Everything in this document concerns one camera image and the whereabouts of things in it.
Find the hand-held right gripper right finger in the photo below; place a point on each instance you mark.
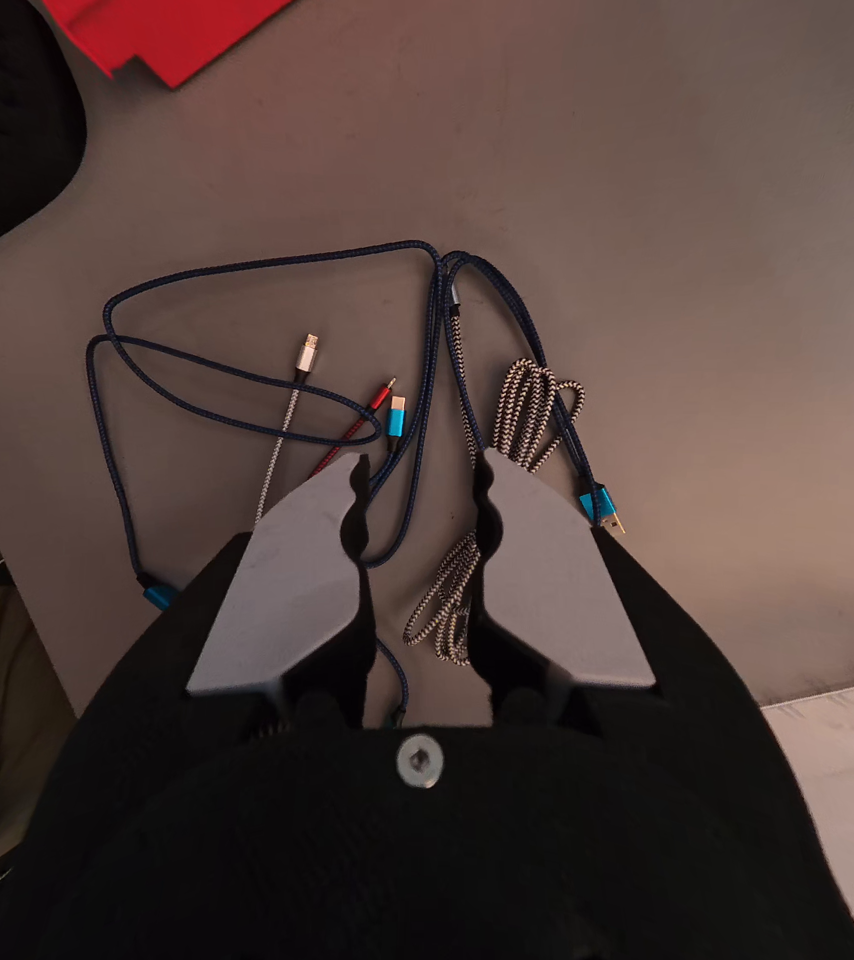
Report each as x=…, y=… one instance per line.
x=554, y=592

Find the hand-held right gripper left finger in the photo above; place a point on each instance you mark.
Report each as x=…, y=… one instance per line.
x=284, y=600

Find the red plastic bin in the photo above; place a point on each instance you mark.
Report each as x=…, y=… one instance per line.
x=172, y=30

